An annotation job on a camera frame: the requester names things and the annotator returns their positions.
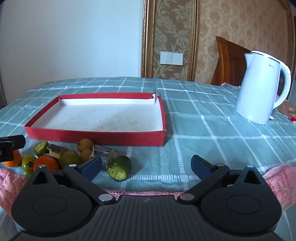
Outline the brown paper packet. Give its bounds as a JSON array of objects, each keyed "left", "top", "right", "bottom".
[{"left": 277, "top": 100, "right": 296, "bottom": 122}]

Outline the purple eggplant piece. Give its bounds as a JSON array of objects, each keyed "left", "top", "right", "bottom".
[
  {"left": 91, "top": 144, "right": 119, "bottom": 167},
  {"left": 44, "top": 144, "right": 68, "bottom": 160}
]

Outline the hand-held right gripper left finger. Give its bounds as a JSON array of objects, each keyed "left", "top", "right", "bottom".
[{"left": 24, "top": 156, "right": 116, "bottom": 205}]

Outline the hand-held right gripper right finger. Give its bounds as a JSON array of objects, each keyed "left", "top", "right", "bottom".
[{"left": 177, "top": 155, "right": 269, "bottom": 205}]

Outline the white wall switch panel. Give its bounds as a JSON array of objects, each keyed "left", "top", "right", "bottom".
[{"left": 160, "top": 51, "right": 184, "bottom": 66}]

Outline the green cucumber piece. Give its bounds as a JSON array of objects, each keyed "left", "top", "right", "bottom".
[
  {"left": 107, "top": 156, "right": 131, "bottom": 182},
  {"left": 34, "top": 141, "right": 49, "bottom": 157}
]

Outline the pink terry towel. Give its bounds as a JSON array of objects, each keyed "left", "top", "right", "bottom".
[{"left": 0, "top": 163, "right": 294, "bottom": 212}]

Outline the brown longan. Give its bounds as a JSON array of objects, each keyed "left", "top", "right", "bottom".
[
  {"left": 76, "top": 138, "right": 94, "bottom": 153},
  {"left": 80, "top": 149, "right": 93, "bottom": 163}
]

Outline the gold ornate wall frame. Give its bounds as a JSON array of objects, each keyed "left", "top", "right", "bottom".
[{"left": 141, "top": 0, "right": 199, "bottom": 81}]

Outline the green tomato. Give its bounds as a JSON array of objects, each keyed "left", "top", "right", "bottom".
[
  {"left": 21, "top": 155, "right": 37, "bottom": 173},
  {"left": 58, "top": 150, "right": 82, "bottom": 168}
]

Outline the wooden headboard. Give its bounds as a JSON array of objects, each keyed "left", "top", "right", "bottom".
[{"left": 210, "top": 36, "right": 258, "bottom": 87}]

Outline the white electric kettle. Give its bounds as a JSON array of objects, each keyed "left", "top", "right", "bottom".
[{"left": 235, "top": 50, "right": 292, "bottom": 125}]

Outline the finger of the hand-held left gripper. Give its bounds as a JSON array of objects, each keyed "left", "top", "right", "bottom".
[{"left": 0, "top": 135, "right": 26, "bottom": 162}]

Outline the teal checkered bedsheet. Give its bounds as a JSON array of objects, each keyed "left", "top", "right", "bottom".
[{"left": 0, "top": 77, "right": 296, "bottom": 234}]

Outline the red cardboard tray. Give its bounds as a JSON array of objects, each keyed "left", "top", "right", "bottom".
[{"left": 24, "top": 92, "right": 167, "bottom": 147}]

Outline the small orange tangerine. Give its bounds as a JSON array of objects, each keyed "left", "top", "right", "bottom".
[
  {"left": 33, "top": 156, "right": 60, "bottom": 172},
  {"left": 3, "top": 150, "right": 22, "bottom": 167}
]

